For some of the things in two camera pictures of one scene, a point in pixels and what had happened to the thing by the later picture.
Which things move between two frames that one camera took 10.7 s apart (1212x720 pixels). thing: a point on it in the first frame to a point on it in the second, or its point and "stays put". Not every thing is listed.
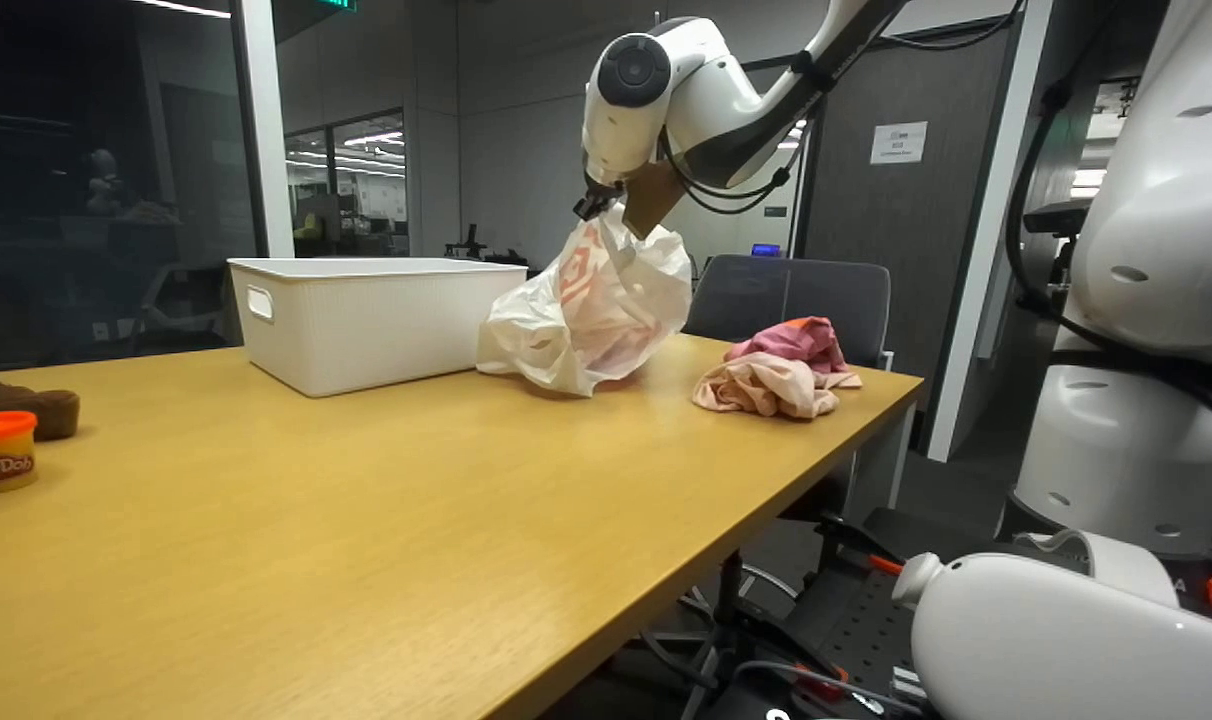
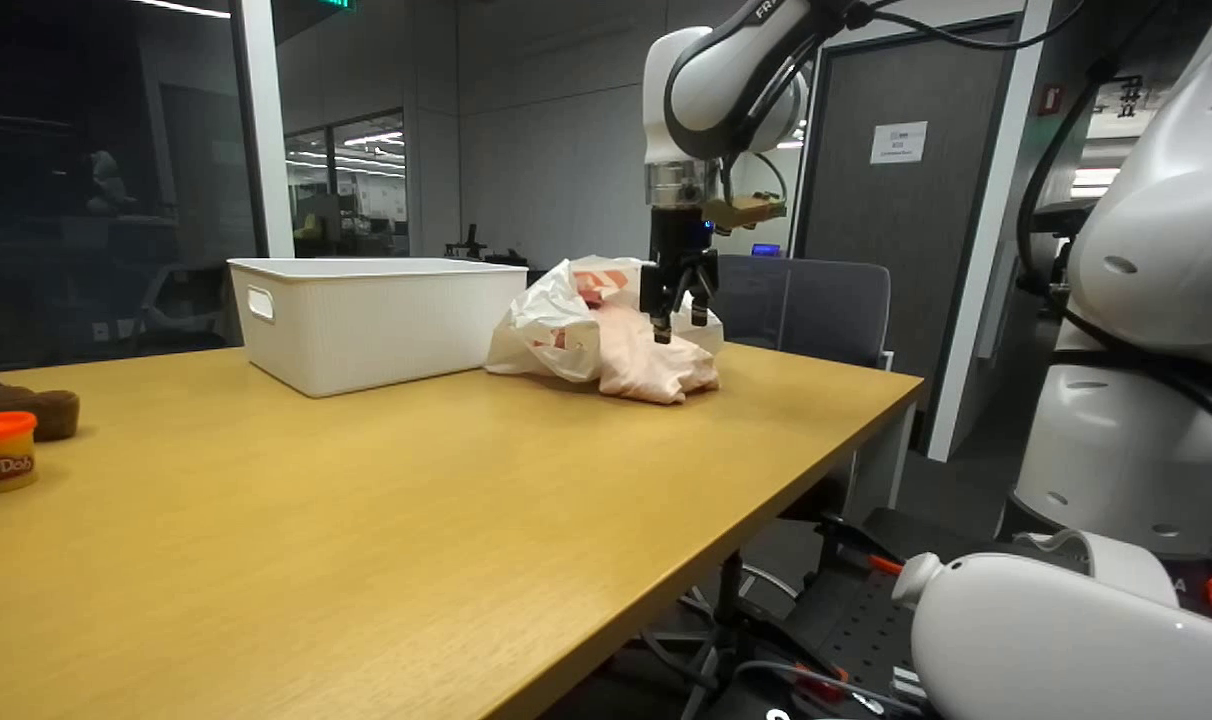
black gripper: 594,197 to 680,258
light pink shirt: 769,382 to 629,354
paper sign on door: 896,140 stays put
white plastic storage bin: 334,325 stays put
